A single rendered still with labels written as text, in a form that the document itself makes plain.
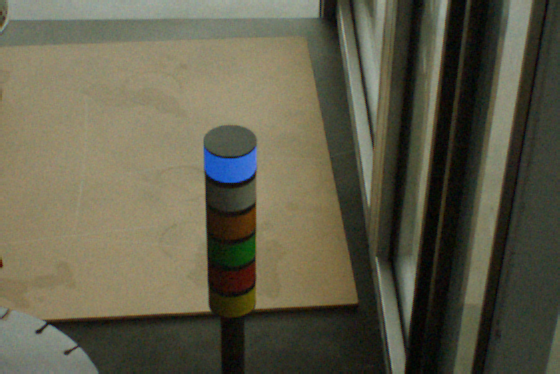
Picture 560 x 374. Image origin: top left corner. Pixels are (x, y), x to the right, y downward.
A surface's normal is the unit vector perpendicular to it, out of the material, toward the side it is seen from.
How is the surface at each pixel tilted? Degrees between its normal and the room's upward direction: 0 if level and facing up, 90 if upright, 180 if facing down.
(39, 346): 0
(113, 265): 0
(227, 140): 0
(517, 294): 90
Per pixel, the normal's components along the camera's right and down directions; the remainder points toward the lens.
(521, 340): 0.04, 0.63
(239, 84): 0.01, -0.78
